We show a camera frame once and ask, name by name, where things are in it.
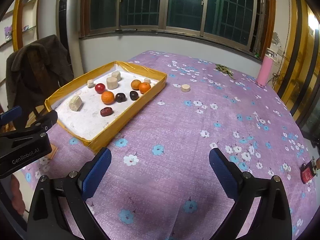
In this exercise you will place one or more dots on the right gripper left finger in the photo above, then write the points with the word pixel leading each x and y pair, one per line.
pixel 46 218

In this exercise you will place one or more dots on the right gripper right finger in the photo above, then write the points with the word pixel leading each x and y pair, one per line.
pixel 272 219

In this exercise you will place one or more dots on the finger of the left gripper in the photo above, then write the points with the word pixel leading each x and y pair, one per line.
pixel 10 115
pixel 44 123

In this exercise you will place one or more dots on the large pale sugarcane chunk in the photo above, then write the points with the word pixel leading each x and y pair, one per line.
pixel 75 103

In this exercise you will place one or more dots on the pale sugarcane slice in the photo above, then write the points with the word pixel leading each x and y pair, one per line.
pixel 90 84

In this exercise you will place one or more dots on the red jujube date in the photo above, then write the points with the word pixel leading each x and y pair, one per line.
pixel 107 111

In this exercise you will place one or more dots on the red tomato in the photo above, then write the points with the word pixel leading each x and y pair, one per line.
pixel 100 88

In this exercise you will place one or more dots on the large orange mandarin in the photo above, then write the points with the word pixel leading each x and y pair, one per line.
pixel 107 97

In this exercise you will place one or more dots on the pale sugarcane cylinder front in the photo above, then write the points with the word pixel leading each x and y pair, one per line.
pixel 112 83

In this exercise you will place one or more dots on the pale sugarcane cylinder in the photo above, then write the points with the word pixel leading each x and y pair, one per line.
pixel 112 83
pixel 117 75

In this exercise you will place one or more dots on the dark plum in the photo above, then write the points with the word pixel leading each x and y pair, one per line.
pixel 134 95
pixel 120 97

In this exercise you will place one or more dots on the pale sugarcane cylinder back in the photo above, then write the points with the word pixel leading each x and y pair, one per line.
pixel 117 75

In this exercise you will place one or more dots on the small mandarin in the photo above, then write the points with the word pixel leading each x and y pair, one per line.
pixel 144 87
pixel 135 84

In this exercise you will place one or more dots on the small pale sugarcane piece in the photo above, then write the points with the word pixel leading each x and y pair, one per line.
pixel 185 88

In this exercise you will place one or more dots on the tiny pale sugarcane bit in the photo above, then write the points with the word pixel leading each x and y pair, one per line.
pixel 147 80

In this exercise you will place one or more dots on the person's left hand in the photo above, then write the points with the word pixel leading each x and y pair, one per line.
pixel 17 199

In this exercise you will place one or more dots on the dark jacket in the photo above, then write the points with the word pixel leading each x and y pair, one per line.
pixel 36 71

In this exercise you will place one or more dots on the yellow taped foam box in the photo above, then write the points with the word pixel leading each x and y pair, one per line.
pixel 97 105

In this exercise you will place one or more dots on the red black small device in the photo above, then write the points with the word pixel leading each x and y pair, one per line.
pixel 309 170

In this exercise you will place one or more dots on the white standing air conditioner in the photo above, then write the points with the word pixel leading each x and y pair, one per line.
pixel 67 33

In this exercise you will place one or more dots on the purple floral tablecloth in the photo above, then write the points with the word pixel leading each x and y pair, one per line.
pixel 160 184

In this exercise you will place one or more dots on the pink water bottle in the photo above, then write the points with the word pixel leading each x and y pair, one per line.
pixel 265 68

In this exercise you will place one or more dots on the green vegetable pile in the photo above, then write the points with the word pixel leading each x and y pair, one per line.
pixel 225 70

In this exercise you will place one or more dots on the window frame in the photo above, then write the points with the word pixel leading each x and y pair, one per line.
pixel 244 25

